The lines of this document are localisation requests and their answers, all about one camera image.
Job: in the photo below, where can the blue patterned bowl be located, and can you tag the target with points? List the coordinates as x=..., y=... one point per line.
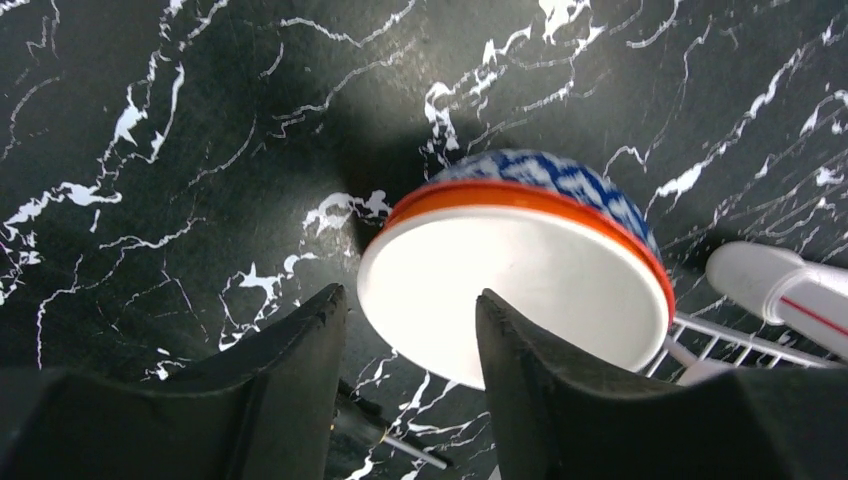
x=556, y=174

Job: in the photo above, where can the white PVC pipe frame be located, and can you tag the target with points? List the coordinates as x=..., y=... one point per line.
x=781, y=288

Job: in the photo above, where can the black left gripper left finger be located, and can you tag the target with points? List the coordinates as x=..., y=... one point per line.
x=262, y=409

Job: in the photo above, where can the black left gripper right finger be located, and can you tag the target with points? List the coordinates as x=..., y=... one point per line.
x=558, y=412

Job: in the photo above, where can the white wire dish rack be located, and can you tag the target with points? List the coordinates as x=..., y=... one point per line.
x=696, y=349

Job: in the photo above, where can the white bowl with brown outside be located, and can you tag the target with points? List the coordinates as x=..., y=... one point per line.
x=567, y=267

